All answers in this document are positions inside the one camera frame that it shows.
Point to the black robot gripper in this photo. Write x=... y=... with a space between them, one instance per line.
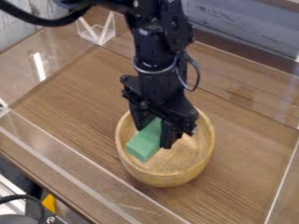
x=156 y=95

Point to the green rectangular block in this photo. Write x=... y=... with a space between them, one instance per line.
x=145 y=144

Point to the brown wooden bowl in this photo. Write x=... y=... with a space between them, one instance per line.
x=172 y=167

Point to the clear acrylic tray walls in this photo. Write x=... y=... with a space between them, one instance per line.
x=148 y=116

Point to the yellow sticker on black equipment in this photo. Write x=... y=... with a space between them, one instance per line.
x=50 y=203

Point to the clear acrylic corner bracket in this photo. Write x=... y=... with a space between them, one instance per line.
x=98 y=34

